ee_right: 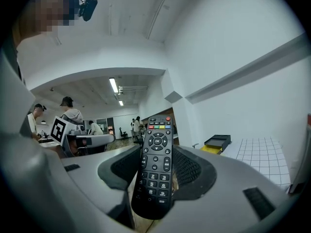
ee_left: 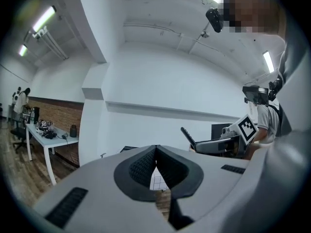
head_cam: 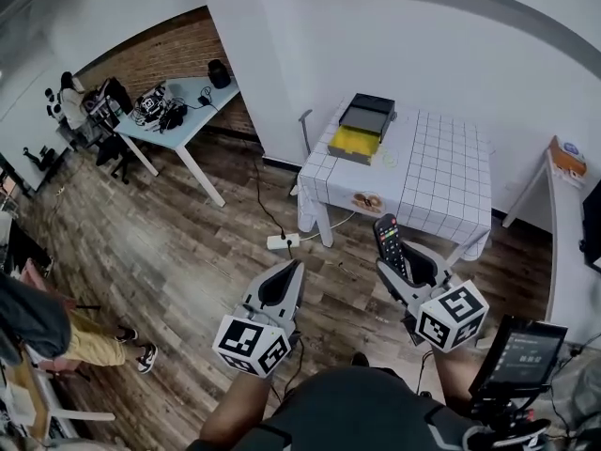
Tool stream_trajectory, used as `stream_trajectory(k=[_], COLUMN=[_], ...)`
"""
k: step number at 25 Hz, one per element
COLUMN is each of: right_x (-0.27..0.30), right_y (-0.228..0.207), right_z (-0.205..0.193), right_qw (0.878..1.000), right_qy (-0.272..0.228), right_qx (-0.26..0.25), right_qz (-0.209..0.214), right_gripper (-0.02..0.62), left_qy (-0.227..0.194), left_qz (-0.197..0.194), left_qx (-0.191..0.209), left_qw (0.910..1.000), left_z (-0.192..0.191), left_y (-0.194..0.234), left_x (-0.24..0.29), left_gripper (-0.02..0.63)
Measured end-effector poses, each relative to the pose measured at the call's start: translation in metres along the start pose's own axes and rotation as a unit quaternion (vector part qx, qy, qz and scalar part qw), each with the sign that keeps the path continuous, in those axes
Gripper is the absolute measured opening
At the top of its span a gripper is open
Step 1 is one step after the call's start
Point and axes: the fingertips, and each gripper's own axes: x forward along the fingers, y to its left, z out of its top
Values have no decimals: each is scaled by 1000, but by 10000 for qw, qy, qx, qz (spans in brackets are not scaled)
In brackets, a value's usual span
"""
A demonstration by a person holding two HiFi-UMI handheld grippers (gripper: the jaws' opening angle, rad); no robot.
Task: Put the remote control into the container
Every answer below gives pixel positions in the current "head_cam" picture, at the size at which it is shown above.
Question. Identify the person's right forearm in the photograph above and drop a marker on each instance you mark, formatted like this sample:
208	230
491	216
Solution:
453	374

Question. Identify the black office chair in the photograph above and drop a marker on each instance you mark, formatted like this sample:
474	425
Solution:
112	155

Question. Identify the light blue desk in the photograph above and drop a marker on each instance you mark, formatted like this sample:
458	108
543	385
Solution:
188	120

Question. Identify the white table leg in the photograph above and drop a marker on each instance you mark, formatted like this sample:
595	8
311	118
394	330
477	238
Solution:
325	226

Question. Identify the black backpack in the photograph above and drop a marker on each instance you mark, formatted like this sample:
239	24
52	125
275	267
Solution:
115	94

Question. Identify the black monitor on rig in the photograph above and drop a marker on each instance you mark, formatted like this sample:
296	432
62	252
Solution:
519	360

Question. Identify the person's left forearm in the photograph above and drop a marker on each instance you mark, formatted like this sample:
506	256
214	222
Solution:
235	409

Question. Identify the black remote control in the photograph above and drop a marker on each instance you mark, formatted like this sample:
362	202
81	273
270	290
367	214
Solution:
389	242

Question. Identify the grey walking stick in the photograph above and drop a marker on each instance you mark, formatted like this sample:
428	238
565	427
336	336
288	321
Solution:
306	132

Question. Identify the black container with yellow drawer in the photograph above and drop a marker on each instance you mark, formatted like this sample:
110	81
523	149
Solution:
359	132

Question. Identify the orange and white box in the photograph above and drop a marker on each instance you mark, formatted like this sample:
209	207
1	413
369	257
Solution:
569	158

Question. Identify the black power adapter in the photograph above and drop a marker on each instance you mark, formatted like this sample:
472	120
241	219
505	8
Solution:
204	99

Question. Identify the white grid tablecloth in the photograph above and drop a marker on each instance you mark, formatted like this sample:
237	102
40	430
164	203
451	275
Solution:
436	172

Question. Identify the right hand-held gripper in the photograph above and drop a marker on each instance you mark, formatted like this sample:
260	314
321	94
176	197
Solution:
453	315

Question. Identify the white shelf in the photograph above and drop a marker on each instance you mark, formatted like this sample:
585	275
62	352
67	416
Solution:
554	233

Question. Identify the black cylindrical speaker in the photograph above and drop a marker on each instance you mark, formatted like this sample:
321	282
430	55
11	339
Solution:
219	73

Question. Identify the person's dark shirt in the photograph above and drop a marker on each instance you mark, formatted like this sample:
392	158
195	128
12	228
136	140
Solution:
347	411

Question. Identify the white power strip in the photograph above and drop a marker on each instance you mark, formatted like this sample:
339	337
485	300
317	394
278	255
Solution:
283	241

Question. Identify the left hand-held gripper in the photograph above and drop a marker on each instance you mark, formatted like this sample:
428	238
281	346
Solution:
251	338

